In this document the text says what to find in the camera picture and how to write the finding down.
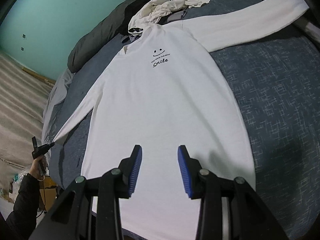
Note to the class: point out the white smile sweatshirt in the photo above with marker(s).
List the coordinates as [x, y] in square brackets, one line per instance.
[165, 90]

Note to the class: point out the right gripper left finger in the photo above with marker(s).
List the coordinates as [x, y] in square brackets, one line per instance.
[130, 168]

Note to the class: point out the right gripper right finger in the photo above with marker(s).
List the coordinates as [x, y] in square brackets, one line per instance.
[189, 169]

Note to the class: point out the left forearm black sleeve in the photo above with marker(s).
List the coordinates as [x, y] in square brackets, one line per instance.
[23, 217]

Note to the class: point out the dark blue patterned bedspread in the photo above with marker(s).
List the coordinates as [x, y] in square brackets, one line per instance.
[276, 84]

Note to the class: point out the dark grey long pillow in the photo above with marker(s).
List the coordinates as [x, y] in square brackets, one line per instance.
[93, 41]

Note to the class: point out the person's left hand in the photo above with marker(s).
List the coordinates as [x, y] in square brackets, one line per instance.
[35, 169]

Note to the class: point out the crumpled cream white garment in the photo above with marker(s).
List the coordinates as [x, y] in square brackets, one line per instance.
[154, 10]

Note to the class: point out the grey bed sheet edge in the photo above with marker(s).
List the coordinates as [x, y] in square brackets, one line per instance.
[54, 103]

